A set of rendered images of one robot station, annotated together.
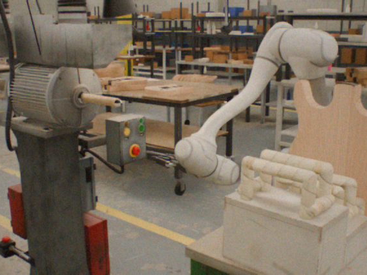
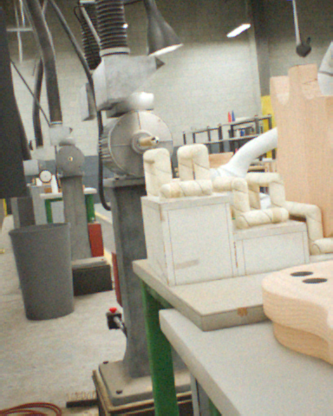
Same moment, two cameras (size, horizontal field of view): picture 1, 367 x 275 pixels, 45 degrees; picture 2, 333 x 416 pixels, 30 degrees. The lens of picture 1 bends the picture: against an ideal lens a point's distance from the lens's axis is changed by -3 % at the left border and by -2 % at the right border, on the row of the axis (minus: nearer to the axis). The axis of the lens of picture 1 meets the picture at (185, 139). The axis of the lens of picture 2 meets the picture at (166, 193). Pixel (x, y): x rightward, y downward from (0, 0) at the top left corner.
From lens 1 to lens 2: 109 cm
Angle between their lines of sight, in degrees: 38
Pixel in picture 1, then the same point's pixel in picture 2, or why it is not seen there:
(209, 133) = (234, 163)
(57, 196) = (137, 255)
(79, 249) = not seen: hidden behind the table
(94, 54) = (108, 87)
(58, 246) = (140, 312)
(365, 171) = (318, 170)
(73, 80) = (133, 126)
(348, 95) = (296, 79)
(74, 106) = (134, 152)
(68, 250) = not seen: hidden behind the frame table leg
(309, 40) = not seen: outside the picture
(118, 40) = (138, 73)
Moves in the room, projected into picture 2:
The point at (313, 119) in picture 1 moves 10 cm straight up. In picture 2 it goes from (283, 120) to (279, 78)
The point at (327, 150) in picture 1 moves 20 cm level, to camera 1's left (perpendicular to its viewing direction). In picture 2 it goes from (295, 152) to (223, 159)
